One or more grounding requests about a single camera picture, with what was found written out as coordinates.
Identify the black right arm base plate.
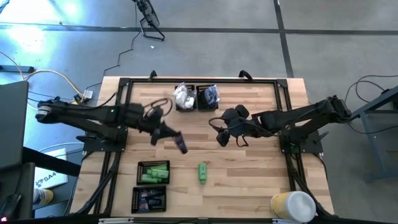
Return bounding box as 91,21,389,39
278,129,324,154

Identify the black rectangular package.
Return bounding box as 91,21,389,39
138,197,150,212

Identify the cream floor cable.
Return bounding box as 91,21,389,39
0,51,85,113

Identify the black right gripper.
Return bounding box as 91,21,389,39
216,108,259,148

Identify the black floor bar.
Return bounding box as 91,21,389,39
0,64,35,74

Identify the grey metal table frame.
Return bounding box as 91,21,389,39
343,85,398,183

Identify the dark blue toiletry tube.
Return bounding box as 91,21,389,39
173,132,189,155
139,189,164,200

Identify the green Pert shampoo bottle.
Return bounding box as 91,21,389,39
146,166,169,174
198,162,208,185
150,170,170,180
140,174,162,184

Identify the black floor fan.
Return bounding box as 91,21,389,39
132,0,166,42

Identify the black aluminium table frame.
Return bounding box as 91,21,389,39
70,77,336,218

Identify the black floor cable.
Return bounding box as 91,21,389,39
337,73,398,159

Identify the black fan power cable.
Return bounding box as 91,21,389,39
83,2,139,91

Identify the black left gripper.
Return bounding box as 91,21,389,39
136,105,182,146

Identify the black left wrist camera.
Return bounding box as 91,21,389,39
149,105,165,121

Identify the black item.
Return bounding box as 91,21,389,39
149,198,164,210

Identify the black plastic slotted basket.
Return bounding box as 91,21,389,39
130,185,167,214
195,84,220,111
136,159,171,186
174,84,197,112

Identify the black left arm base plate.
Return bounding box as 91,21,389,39
76,127,129,153

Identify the black desk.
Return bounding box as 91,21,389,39
21,146,82,218

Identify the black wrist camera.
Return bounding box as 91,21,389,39
235,104,250,119
149,105,165,121

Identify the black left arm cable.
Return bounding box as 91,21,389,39
143,98,174,118

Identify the white cardboard box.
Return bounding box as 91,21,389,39
33,147,69,190

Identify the dark grey monitor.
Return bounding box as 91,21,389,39
0,80,30,170

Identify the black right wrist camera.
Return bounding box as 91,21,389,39
235,104,250,119

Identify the yellow container with white lid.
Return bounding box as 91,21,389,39
269,190,317,223

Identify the black computer mouse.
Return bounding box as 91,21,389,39
0,192,22,220

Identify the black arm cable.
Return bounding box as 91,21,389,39
143,98,174,118
207,116,250,148

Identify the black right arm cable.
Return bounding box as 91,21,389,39
207,116,250,148

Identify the yellow and white can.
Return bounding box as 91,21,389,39
32,188,54,206

